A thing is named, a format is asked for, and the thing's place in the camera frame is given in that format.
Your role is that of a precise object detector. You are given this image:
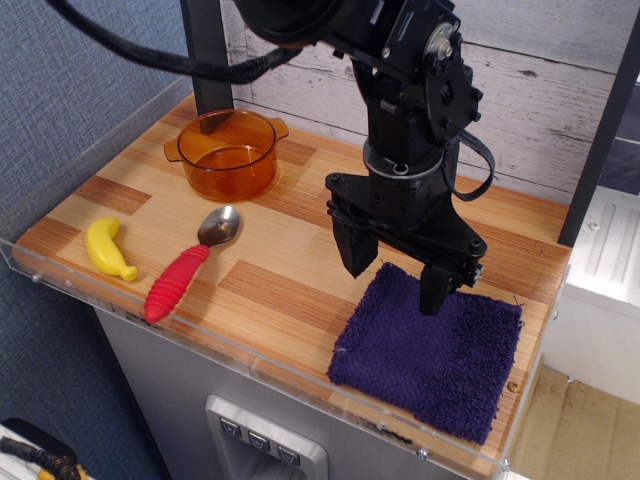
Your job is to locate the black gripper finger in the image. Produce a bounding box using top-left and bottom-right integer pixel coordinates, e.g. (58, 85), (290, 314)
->
(420, 263), (461, 316)
(332, 218), (379, 278)

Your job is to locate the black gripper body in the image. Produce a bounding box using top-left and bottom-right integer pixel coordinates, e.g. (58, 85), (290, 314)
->
(325, 173), (487, 286)

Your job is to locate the orange transparent bowl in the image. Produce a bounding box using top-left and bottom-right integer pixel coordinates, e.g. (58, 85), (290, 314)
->
(164, 109), (289, 202)

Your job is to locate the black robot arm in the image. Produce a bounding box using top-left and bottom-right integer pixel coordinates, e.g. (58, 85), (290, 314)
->
(237, 1), (494, 315)

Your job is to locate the purple towel cloth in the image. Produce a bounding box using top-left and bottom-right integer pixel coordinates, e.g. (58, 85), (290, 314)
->
(327, 263), (523, 445)

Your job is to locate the white appliance at right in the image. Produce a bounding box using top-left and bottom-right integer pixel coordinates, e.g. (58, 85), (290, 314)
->
(542, 187), (639, 404)

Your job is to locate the grey cabinet with button panel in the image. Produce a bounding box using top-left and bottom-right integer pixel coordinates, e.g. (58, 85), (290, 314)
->
(97, 309), (483, 479)

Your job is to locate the yellow toy banana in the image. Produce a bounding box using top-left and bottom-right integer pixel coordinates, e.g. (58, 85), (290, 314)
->
(85, 217), (138, 282)

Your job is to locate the clear acrylic table guard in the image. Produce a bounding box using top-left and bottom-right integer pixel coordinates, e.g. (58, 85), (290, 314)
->
(0, 74), (571, 476)

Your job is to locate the yellow black object bottom left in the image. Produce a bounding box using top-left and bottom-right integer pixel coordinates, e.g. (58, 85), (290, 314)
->
(1, 417), (90, 479)

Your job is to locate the red handled metal spoon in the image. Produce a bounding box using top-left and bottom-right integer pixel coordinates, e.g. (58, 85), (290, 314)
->
(144, 205), (241, 323)

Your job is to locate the dark right frame post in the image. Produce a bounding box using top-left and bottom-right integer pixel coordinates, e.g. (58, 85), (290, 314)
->
(557, 0), (640, 247)

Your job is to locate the dark frame post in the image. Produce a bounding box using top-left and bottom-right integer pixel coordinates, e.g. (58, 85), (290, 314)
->
(180, 0), (234, 115)
(557, 0), (640, 247)

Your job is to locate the black braided cable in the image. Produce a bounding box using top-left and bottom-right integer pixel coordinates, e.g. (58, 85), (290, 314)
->
(44, 0), (306, 85)

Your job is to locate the dark left frame post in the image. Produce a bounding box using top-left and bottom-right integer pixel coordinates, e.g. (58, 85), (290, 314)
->
(180, 0), (234, 115)

